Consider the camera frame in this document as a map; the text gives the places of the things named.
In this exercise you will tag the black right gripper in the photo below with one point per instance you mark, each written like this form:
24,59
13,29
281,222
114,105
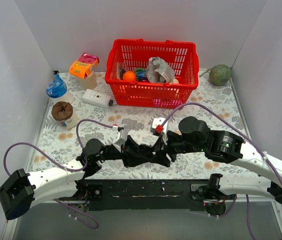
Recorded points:
165,149

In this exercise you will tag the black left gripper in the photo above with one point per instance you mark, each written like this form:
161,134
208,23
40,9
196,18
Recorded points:
127,153

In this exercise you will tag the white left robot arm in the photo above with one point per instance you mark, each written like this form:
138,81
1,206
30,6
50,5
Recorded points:
23,190

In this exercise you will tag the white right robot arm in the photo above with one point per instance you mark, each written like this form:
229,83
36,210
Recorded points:
222,147

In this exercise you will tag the pink package in basket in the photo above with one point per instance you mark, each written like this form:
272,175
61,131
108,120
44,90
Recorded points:
166,103

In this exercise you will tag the white lying bottle black cap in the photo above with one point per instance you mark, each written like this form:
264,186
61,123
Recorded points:
98,99

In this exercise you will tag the orange fruit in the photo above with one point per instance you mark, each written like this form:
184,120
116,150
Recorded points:
129,76

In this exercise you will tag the floral table mat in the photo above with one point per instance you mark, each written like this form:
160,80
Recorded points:
216,105

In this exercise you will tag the brown lid white jar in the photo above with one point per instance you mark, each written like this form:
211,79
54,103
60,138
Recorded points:
64,115

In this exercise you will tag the clear plastic jar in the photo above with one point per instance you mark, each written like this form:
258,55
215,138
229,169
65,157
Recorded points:
89,82

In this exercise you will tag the red plastic shopping basket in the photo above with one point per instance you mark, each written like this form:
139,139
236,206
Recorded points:
135,53

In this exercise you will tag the grey crumpled paper bag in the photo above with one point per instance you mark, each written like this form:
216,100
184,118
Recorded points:
159,72

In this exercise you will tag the blue lid plastic bottle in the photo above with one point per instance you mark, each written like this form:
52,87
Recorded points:
58,91

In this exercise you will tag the orange pink snack box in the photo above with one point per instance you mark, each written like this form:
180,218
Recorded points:
84,65

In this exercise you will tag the green round melon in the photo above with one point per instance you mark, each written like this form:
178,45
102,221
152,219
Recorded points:
220,74

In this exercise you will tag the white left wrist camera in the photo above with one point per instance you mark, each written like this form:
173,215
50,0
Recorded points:
121,137

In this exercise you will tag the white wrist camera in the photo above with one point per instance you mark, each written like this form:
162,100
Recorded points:
121,137
159,129

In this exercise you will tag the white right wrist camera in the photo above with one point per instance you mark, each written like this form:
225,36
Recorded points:
159,129

